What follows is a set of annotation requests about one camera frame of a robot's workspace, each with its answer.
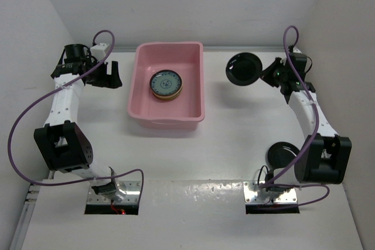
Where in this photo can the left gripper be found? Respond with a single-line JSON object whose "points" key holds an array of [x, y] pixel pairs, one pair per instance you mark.
{"points": [[111, 81]]}

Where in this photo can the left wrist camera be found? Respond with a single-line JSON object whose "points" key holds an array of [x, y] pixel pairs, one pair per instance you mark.
{"points": [[99, 51]]}

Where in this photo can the black plate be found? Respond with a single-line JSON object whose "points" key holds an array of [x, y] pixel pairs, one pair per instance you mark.
{"points": [[280, 155], [244, 69]]}

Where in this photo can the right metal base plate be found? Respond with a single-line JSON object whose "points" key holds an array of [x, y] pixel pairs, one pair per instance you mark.
{"points": [[254, 195]]}

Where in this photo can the metal base plate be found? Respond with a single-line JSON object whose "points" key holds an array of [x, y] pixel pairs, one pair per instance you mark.
{"points": [[129, 193], [254, 195]]}

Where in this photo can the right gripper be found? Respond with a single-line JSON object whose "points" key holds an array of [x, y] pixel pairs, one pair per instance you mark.
{"points": [[266, 74]]}

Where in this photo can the blue patterned plate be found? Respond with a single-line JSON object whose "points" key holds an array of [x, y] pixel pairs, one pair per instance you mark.
{"points": [[166, 82]]}

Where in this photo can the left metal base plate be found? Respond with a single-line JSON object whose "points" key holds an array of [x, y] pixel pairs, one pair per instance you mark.
{"points": [[129, 193]]}

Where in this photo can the yellow patterned plate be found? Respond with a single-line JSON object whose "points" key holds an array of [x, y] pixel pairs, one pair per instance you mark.
{"points": [[166, 98]]}

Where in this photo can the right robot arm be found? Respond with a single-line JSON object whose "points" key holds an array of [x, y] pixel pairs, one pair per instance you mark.
{"points": [[324, 156]]}

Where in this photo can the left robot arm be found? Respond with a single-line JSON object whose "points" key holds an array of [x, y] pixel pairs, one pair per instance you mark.
{"points": [[61, 142]]}

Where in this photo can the pink plastic bin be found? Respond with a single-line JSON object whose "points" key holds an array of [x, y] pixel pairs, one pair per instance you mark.
{"points": [[187, 110]]}

